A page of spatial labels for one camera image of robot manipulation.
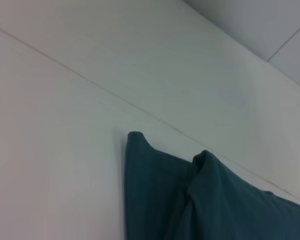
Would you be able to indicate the teal blue FREE t-shirt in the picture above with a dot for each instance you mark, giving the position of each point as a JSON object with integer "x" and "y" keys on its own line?
{"x": 202, "y": 195}

